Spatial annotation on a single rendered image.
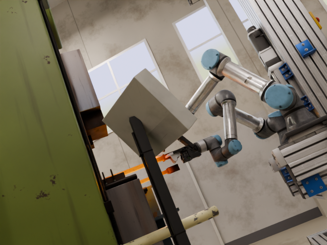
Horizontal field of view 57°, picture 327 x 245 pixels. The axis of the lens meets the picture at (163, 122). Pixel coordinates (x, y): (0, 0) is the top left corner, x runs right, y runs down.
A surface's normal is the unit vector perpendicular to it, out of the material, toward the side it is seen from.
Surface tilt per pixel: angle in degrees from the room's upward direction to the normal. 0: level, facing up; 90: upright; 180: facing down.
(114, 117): 120
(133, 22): 90
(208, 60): 83
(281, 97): 96
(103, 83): 90
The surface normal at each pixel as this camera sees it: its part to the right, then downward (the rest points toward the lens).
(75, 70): 0.11, -0.37
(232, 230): -0.29, -0.20
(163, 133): -0.49, 0.55
